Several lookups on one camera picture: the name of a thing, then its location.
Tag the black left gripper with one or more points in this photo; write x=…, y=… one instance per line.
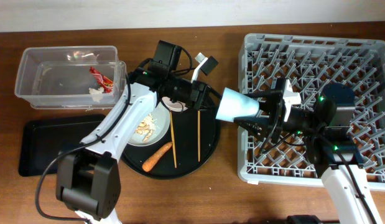
x=195, y=100

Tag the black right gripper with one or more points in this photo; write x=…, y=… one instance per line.
x=274, y=121

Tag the light blue cup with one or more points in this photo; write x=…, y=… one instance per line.
x=234, y=105

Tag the red snack wrapper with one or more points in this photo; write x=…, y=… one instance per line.
x=102, y=80

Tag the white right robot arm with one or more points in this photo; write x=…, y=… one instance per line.
x=329, y=147

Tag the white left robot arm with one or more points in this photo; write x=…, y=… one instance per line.
x=88, y=180

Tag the grey dishwasher rack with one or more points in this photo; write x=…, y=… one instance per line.
x=310, y=63

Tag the right wooden chopstick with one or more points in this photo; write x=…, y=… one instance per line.
x=198, y=135

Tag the wooden chopstick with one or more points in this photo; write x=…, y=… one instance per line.
x=173, y=139
x=198, y=135

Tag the white bowl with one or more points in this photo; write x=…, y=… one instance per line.
x=175, y=107

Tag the left wooden chopstick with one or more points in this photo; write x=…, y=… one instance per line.
x=173, y=139

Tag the round black tray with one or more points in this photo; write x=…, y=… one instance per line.
x=185, y=132

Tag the grey plate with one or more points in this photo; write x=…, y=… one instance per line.
x=162, y=122

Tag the peanut shells food scraps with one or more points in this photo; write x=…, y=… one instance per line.
x=146, y=127

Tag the orange carrot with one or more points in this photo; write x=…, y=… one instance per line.
x=153, y=159

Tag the white scrap in bin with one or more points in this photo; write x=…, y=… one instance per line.
x=96, y=94

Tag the black base block bottom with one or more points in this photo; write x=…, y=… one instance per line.
x=302, y=219

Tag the clear plastic bin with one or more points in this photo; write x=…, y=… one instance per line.
x=59, y=78

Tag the black rectangular tray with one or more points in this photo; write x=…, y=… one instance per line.
x=44, y=139

